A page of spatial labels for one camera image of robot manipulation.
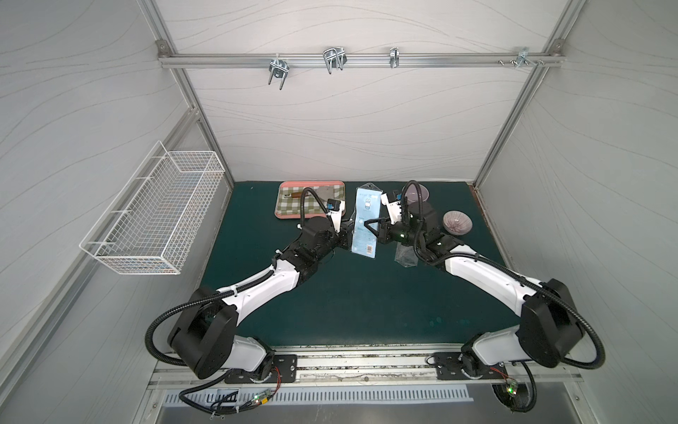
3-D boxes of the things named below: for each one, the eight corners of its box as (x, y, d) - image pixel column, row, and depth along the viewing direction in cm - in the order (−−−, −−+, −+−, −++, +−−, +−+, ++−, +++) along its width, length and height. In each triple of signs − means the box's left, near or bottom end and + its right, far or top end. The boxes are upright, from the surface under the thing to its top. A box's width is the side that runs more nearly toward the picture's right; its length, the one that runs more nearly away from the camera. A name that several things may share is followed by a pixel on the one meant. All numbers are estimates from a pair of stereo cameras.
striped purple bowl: (443, 237, 105) (447, 229, 101) (437, 218, 111) (441, 209, 107) (469, 237, 105) (474, 229, 101) (462, 218, 111) (467, 209, 107)
